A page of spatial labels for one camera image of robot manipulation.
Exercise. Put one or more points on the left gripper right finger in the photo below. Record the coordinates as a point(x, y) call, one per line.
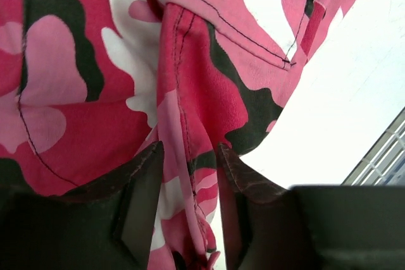
point(266, 226)

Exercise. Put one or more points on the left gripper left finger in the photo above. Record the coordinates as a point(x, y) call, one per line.
point(105, 224)

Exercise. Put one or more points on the pink camouflage trousers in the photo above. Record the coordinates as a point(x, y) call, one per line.
point(88, 84)

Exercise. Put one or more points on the aluminium rail frame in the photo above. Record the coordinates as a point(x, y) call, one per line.
point(383, 164)

